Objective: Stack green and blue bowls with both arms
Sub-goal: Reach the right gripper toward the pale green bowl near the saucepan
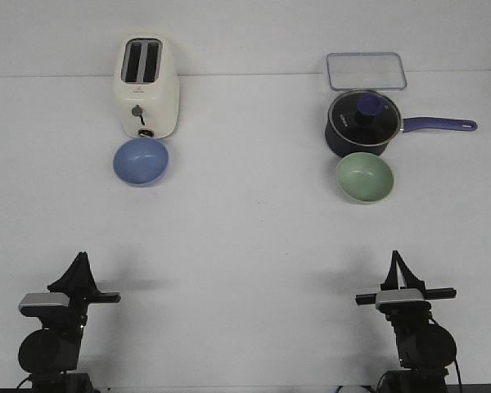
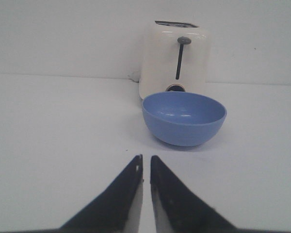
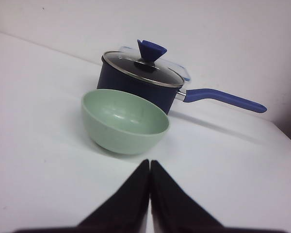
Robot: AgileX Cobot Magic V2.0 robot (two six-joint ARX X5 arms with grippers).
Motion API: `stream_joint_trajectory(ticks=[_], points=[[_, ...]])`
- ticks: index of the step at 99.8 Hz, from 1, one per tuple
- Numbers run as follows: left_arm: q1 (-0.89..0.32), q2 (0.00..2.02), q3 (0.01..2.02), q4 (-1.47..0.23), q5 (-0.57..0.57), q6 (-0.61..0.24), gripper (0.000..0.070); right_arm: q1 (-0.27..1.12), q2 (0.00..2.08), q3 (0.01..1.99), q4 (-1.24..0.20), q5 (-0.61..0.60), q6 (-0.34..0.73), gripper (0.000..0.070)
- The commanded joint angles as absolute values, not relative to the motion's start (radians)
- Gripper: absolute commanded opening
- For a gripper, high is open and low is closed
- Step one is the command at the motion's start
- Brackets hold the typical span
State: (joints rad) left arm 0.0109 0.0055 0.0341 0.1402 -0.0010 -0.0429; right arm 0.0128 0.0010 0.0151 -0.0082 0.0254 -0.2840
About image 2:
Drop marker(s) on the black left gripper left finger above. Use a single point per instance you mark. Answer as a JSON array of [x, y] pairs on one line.
[[118, 207]]

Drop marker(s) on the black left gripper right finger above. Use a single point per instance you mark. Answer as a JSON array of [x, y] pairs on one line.
[[176, 207]]

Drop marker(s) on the blue plastic bowl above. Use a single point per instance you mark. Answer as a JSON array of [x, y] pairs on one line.
[[182, 118]]

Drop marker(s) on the white two-slot toaster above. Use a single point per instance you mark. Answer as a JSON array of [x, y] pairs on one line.
[[175, 58]]

